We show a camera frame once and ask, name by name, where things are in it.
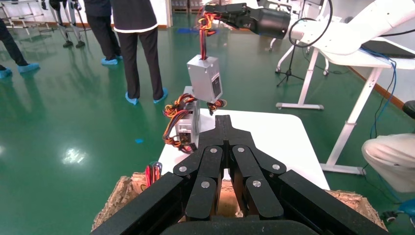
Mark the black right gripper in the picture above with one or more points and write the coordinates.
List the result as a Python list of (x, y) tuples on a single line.
[(270, 22)]

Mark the seated person in beige trousers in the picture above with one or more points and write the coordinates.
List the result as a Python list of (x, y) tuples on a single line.
[(389, 159)]

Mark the white wheeled stand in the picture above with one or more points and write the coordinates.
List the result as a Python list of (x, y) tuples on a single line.
[(285, 56)]

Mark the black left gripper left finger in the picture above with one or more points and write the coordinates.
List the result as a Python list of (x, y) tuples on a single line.
[(207, 162)]

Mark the person with white-hemmed black top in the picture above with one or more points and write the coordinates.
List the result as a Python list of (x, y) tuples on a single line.
[(139, 48)]

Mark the black tripod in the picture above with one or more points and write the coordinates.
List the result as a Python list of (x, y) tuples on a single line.
[(290, 61)]

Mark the blue floor mat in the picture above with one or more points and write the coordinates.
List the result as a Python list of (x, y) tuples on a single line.
[(186, 31)]

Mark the stacked boxes on pallets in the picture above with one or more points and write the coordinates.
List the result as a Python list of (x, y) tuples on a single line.
[(184, 5)]

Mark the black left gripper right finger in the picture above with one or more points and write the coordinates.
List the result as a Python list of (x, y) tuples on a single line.
[(246, 162)]

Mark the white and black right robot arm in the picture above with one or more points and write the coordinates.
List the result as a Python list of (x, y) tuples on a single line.
[(350, 32)]

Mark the white table leg with foot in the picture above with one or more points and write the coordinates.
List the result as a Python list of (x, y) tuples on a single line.
[(306, 81)]

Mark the white desk with legs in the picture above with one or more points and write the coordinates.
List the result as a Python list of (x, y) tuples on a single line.
[(356, 60)]

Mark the black laptop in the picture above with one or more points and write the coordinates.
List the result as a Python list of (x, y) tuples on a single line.
[(389, 49)]

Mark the person in blue shoe covers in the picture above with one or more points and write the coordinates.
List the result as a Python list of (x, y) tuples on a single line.
[(11, 48)]

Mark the white metal trolley frame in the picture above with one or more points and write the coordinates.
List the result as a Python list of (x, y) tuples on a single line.
[(22, 26)]

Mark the small blue floor scrap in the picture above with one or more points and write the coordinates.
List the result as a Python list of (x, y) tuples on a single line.
[(139, 141)]

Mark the brown pulp divider box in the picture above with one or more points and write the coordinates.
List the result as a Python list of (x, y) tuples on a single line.
[(123, 198)]

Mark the person in dark clothes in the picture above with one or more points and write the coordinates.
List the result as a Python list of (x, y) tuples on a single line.
[(103, 32)]

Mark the grey legged robot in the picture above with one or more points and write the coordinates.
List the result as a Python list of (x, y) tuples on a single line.
[(67, 43)]

